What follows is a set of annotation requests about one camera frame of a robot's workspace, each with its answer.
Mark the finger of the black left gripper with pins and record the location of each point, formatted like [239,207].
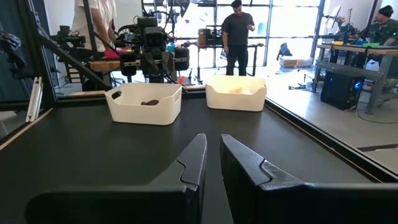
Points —
[182,59]
[128,63]

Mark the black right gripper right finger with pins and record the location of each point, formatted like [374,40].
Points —
[295,202]

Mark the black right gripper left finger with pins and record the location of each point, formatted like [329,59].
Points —
[140,199]

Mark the purple sweet potato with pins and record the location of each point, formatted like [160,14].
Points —
[150,102]

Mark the white plastic basket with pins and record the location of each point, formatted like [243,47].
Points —
[236,101]
[143,109]

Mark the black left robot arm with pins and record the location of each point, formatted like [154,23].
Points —
[146,28]

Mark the person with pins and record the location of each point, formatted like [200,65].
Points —
[237,37]
[93,25]
[385,28]

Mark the black table mat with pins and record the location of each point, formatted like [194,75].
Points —
[93,149]

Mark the pale aluminium extrusion strip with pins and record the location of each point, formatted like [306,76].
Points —
[34,99]

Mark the cardboard box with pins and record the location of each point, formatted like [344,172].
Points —
[290,63]

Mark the black computer tower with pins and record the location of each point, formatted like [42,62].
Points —
[340,90]

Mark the wooden workbench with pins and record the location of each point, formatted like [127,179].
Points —
[357,51]

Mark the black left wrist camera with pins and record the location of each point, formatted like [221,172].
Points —
[154,36]

